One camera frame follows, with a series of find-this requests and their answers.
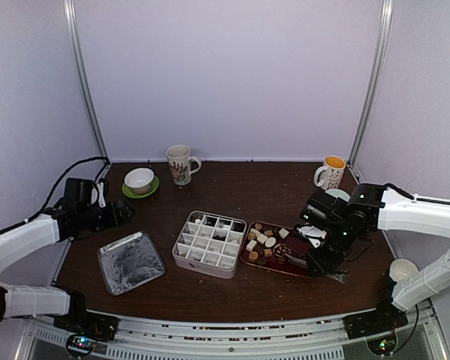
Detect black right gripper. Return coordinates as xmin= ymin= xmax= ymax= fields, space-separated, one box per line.
xmin=305 ymin=221 xmax=356 ymax=277

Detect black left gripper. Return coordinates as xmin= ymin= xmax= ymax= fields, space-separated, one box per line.
xmin=77 ymin=199 xmax=136 ymax=233

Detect metal serving tongs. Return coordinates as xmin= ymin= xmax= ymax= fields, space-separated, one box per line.
xmin=272 ymin=244 xmax=350 ymax=284

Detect red chocolate tray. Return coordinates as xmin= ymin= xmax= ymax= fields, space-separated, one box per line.
xmin=238 ymin=221 xmax=311 ymax=278

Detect bunny print tin lid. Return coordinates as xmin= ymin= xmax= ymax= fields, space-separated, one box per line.
xmin=97 ymin=231 xmax=166 ymax=296

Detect white divided tin box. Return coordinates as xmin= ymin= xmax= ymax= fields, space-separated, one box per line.
xmin=172 ymin=211 xmax=247 ymax=279

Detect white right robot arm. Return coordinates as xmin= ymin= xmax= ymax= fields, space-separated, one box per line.
xmin=301 ymin=183 xmax=450 ymax=332

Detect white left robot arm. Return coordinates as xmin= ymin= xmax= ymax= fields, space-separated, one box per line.
xmin=0 ymin=178 xmax=135 ymax=333

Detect white bowl green rim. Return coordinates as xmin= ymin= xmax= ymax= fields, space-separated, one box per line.
xmin=124 ymin=168 xmax=155 ymax=194

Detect light blue bowl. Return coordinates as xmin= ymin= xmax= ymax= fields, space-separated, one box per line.
xmin=325 ymin=188 xmax=350 ymax=202

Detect beige floral mug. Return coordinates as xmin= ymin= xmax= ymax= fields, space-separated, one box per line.
xmin=166 ymin=144 xmax=202 ymax=186

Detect dark bowl white inside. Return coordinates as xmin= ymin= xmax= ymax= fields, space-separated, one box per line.
xmin=385 ymin=258 xmax=419 ymax=287

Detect white mug yellow inside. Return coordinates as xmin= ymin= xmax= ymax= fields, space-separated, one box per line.
xmin=313 ymin=155 xmax=347 ymax=190

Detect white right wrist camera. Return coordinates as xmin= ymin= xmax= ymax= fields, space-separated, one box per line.
xmin=294 ymin=224 xmax=327 ymax=248

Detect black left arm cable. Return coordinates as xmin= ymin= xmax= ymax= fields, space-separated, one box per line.
xmin=22 ymin=156 xmax=110 ymax=224

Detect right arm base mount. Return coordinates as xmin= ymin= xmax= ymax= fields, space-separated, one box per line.
xmin=343 ymin=310 xmax=408 ymax=357

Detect metal front rail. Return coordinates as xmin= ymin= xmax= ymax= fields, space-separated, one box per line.
xmin=12 ymin=305 xmax=450 ymax=359

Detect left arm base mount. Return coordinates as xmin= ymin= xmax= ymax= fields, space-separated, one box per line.
xmin=53 ymin=311 xmax=119 ymax=359

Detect left aluminium frame post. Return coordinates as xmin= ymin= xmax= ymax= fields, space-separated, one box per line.
xmin=63 ymin=0 xmax=108 ymax=159

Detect aluminium frame post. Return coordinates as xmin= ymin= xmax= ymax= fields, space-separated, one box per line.
xmin=348 ymin=0 xmax=394 ymax=170
xmin=63 ymin=0 xmax=108 ymax=159

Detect right aluminium frame post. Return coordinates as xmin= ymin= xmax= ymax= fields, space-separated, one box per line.
xmin=348 ymin=0 xmax=394 ymax=170

